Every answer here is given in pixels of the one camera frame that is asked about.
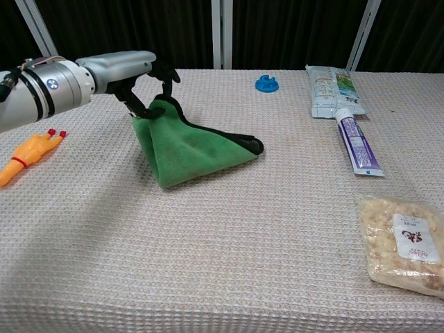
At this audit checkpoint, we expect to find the black curtain panel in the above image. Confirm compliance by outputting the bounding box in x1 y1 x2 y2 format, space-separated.
231 0 365 71
34 0 213 69
357 0 444 74
0 0 43 73

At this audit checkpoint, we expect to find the orange rubber chicken toy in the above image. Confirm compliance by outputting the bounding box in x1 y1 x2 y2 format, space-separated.
0 128 67 188

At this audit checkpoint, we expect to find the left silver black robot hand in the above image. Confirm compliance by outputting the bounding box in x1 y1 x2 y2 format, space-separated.
75 51 181 121

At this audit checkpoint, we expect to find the beige waffle tablecloth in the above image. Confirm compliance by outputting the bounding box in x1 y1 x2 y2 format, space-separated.
0 68 444 333

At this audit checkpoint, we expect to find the purple white toothpaste tube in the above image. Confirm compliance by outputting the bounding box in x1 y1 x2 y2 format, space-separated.
334 107 386 178

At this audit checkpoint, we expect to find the green cloth black trim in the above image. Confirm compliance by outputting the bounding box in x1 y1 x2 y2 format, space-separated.
130 94 265 190

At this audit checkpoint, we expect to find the blue plastic cap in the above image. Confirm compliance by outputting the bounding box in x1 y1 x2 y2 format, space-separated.
255 74 280 94

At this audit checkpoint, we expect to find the clear bag of beige flakes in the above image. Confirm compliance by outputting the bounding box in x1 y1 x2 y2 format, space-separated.
357 194 444 299

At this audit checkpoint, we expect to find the white frame post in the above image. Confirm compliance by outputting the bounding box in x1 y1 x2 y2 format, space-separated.
346 0 382 73
14 0 58 58
210 0 232 70

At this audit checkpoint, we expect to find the white green snack pouch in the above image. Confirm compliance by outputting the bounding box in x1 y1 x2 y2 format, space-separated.
305 65 368 119

